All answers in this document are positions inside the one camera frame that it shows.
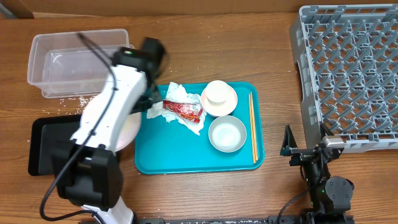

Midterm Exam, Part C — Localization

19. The right wooden chopstick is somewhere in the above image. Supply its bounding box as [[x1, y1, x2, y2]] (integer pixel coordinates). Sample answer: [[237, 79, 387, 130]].
[[252, 98, 258, 161]]

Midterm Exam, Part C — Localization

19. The wooden chopstick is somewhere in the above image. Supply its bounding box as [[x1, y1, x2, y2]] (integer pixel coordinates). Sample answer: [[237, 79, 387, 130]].
[[252, 98, 258, 161], [248, 92, 257, 164]]

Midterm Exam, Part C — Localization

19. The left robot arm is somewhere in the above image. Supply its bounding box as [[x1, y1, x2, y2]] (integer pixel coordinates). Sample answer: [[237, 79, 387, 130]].
[[39, 32, 167, 223]]

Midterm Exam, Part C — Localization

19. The small white saucer bowl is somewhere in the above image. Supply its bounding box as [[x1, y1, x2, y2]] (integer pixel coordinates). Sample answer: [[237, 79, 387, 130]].
[[201, 86, 238, 117]]

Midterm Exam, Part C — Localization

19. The white napkin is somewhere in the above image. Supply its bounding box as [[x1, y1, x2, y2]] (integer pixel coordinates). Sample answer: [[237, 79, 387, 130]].
[[146, 82, 207, 136]]

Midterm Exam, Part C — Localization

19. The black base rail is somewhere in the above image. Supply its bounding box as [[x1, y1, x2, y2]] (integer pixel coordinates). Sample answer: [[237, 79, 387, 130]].
[[133, 214, 355, 224]]

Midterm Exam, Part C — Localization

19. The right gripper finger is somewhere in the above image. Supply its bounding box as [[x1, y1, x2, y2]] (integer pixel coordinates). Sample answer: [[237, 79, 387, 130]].
[[320, 123, 334, 137], [280, 125, 298, 156]]

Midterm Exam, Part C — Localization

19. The black tray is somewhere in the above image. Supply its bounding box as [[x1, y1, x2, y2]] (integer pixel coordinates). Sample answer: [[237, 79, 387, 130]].
[[28, 114, 81, 176]]

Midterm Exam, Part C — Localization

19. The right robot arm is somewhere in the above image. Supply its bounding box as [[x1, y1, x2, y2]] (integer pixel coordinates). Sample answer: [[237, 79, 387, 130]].
[[275, 124, 354, 223]]

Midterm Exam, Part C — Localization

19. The grey bowl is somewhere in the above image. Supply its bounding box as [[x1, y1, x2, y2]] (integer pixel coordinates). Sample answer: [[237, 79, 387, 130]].
[[208, 115, 248, 153]]

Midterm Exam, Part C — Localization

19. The white cup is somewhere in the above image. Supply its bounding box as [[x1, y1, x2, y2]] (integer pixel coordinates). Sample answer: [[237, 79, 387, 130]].
[[205, 80, 229, 104]]

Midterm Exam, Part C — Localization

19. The grey dishwasher rack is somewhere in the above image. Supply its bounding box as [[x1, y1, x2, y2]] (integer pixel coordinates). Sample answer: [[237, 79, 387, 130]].
[[289, 4, 397, 153]]

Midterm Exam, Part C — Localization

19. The clear plastic bin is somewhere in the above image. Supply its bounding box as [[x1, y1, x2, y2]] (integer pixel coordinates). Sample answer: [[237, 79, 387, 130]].
[[27, 29, 137, 99]]

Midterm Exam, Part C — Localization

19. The teal serving tray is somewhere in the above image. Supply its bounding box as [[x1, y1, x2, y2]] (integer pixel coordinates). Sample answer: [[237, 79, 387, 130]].
[[134, 82, 265, 175]]

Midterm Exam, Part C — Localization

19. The red snack wrapper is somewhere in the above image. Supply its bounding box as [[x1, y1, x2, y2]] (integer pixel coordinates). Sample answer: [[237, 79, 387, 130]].
[[162, 100, 203, 123]]

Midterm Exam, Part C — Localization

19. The left wooden chopstick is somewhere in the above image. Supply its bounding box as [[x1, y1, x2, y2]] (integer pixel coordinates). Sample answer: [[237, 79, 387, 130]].
[[248, 92, 257, 164]]

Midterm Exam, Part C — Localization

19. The large white plate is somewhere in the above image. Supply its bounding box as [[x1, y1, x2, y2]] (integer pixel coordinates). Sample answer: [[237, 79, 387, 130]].
[[81, 95, 143, 152]]

